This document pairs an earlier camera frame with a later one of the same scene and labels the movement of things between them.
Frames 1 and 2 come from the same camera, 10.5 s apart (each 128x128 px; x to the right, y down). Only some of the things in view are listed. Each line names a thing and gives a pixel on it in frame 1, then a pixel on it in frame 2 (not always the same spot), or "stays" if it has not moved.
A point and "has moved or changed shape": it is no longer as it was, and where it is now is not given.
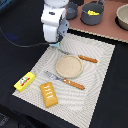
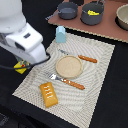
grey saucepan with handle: x=71 y=10 stays
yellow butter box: x=23 y=83 to x=20 y=65
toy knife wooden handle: x=90 y=59 stays
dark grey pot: x=97 y=6 stays
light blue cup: x=55 y=44 has moved or changed shape
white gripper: x=55 y=23 to x=26 y=42
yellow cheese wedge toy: x=90 y=12 stays
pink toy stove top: x=108 y=27 stays
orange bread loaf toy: x=48 y=94 stays
